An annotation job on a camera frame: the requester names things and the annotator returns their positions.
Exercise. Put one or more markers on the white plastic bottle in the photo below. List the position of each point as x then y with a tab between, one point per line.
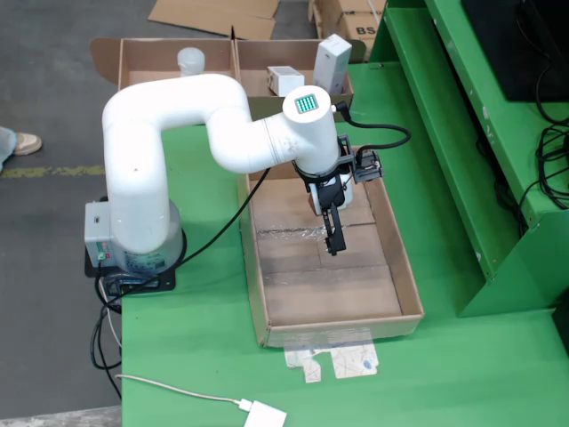
191	60

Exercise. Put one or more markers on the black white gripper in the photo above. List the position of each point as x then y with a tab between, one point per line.
330	193

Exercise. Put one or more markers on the flat open cardboard box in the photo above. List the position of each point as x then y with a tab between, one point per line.
213	13

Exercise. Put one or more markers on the grey robot base box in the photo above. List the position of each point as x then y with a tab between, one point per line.
95	231

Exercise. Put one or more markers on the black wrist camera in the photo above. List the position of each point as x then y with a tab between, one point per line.
367	166

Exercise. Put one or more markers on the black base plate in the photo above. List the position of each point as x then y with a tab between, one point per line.
165	283

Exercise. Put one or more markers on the white adapter block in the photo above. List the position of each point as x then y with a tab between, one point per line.
266	418

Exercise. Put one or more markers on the black monitor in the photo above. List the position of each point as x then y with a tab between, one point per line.
511	44

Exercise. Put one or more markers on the red-brown carton box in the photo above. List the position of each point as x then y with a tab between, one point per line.
314	208

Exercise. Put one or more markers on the small white carton box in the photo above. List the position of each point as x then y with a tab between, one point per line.
286	80

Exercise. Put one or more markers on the cardboard tray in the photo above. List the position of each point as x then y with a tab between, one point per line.
333	293

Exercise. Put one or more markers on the blue jeans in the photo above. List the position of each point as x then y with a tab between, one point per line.
5	147

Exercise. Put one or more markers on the open cardboard box with flap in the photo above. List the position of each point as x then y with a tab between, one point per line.
151	58

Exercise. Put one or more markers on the beige sneaker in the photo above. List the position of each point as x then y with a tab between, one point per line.
26	143

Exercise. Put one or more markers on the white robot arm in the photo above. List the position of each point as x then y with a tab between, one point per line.
133	178

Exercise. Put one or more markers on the green metal shelf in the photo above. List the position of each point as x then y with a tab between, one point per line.
444	133

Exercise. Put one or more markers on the tall white carton box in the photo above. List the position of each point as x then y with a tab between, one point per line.
331	62

